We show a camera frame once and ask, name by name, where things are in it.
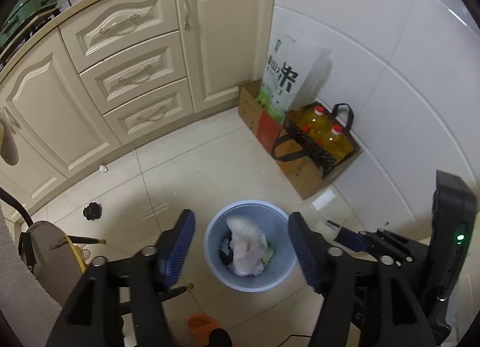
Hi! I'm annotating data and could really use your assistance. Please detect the white plastic bag trash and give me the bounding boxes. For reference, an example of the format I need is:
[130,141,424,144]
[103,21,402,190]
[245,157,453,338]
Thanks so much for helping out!
[227,216,269,277]

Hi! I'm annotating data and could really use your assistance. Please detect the light blue trash bin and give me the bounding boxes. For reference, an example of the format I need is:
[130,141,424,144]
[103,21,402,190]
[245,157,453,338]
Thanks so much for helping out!
[203,200,296,293]

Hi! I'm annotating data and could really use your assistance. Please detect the cream kitchen cabinets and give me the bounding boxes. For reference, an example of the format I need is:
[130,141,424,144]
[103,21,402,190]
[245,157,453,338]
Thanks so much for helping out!
[0,0,282,216]

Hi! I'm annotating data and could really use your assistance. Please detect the orange slipper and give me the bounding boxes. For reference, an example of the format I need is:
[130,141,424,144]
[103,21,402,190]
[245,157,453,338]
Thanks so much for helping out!
[187,314,220,346]

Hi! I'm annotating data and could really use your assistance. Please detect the cardboard box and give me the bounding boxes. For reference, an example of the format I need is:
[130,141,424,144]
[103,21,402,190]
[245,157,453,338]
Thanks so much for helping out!
[239,80,361,200]

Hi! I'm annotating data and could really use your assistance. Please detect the yellow oil bottle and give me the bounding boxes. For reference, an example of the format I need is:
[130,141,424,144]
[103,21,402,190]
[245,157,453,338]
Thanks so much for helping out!
[300,105,332,143]
[322,124,354,164]

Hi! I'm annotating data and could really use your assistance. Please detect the white rice bag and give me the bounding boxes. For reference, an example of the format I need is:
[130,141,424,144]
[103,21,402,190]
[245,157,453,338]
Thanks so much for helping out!
[257,23,333,123]

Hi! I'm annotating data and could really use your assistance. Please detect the green electric cooker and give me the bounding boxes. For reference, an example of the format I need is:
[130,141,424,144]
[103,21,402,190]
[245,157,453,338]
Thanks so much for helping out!
[1,0,58,48]

